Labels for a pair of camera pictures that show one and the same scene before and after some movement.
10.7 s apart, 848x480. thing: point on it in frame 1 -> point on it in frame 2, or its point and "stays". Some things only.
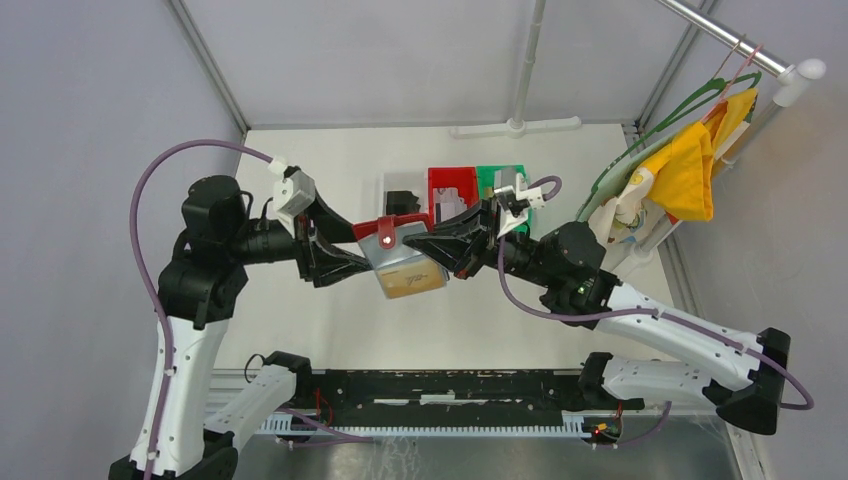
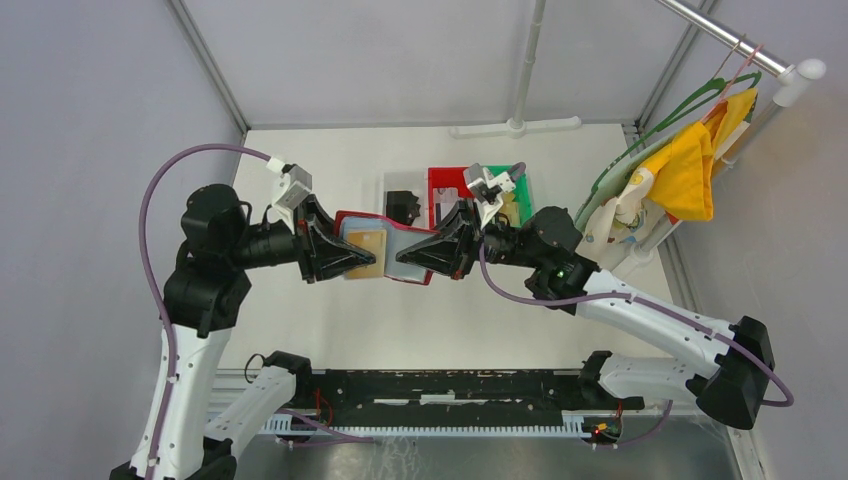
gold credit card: x=415 y=276 -> x=372 y=241
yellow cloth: x=682 y=168 stays
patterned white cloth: x=628 y=214 stays
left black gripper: x=321 y=261 stays
